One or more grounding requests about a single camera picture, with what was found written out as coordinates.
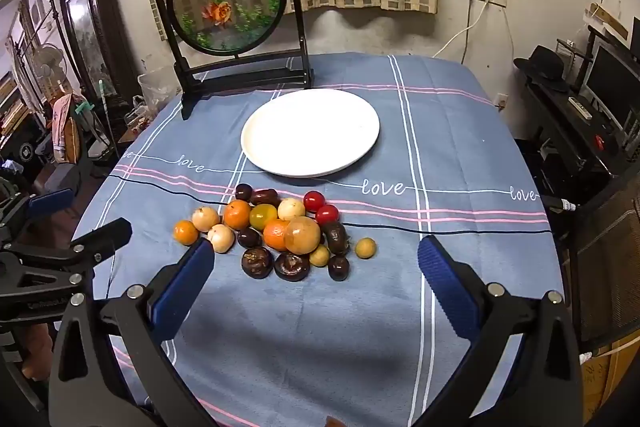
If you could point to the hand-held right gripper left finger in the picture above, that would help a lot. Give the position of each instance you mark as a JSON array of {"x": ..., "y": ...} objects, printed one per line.
[{"x": 182, "y": 287}]

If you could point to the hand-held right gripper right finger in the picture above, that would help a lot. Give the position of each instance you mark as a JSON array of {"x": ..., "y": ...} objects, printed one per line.
[{"x": 442, "y": 287}]

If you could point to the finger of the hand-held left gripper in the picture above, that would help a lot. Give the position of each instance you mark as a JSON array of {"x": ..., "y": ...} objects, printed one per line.
[
  {"x": 107, "y": 234},
  {"x": 50, "y": 201}
]

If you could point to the orange cherry tomato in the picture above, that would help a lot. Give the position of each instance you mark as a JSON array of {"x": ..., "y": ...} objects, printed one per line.
[{"x": 186, "y": 232}]

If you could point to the small yellow-green round fruit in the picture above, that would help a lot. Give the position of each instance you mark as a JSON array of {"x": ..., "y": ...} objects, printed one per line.
[
  {"x": 365, "y": 248},
  {"x": 319, "y": 256}
]

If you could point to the orange tangerine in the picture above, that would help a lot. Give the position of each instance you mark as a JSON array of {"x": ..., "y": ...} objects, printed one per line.
[
  {"x": 273, "y": 234},
  {"x": 237, "y": 214}
]

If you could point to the dark purple plum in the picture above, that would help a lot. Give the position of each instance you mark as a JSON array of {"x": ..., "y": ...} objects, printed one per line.
[
  {"x": 338, "y": 268},
  {"x": 248, "y": 237},
  {"x": 243, "y": 192}
]

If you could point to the yellow-green tomato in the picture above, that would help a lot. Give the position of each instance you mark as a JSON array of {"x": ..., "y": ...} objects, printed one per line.
[{"x": 263, "y": 217}]

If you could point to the dark brown water chestnut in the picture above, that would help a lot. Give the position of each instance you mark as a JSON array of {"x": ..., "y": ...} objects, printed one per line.
[
  {"x": 291, "y": 266},
  {"x": 256, "y": 262},
  {"x": 336, "y": 237}
]

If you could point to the dark red jujube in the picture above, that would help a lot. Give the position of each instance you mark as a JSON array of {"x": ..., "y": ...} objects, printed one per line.
[{"x": 263, "y": 196}]

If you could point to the large beige round fruit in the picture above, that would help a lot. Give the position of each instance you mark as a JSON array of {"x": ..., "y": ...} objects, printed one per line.
[{"x": 302, "y": 234}]

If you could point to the red cherry tomato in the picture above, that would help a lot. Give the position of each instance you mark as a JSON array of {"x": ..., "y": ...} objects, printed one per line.
[
  {"x": 327, "y": 214},
  {"x": 314, "y": 201}
]

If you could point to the white plate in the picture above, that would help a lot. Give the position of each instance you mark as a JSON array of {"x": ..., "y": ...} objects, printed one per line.
[{"x": 310, "y": 132}]

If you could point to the pink patterned cloth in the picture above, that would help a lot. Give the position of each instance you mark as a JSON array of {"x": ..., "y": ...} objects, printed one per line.
[{"x": 62, "y": 122}]

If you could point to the blue plaid tablecloth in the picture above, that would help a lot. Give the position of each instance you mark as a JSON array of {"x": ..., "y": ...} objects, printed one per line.
[{"x": 350, "y": 332}]

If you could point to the beige speckled round fruit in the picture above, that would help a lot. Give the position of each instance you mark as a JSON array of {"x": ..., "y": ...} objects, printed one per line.
[{"x": 291, "y": 209}]

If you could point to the white standing fan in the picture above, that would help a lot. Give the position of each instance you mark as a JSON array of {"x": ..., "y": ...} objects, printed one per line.
[{"x": 46, "y": 66}]

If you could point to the clear plastic bag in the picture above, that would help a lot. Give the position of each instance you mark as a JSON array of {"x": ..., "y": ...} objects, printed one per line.
[{"x": 152, "y": 89}]

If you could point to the black mesh chair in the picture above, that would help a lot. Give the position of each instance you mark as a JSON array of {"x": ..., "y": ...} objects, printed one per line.
[{"x": 610, "y": 257}]

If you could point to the cardboard box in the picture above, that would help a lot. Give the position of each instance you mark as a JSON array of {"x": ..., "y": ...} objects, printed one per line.
[{"x": 600, "y": 382}]

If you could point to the black side desk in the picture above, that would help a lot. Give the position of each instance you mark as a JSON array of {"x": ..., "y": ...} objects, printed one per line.
[{"x": 565, "y": 127}]

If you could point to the white remote control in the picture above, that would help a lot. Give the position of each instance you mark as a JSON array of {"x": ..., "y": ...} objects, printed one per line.
[{"x": 580, "y": 107}]

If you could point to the black hat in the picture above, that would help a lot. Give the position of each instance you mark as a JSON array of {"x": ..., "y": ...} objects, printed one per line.
[{"x": 545, "y": 62}]

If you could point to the black monitor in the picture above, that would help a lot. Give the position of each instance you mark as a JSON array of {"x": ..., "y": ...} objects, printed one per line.
[{"x": 612, "y": 82}]

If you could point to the small low wall socket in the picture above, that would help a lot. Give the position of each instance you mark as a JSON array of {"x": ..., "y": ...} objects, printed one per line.
[{"x": 500, "y": 100}]

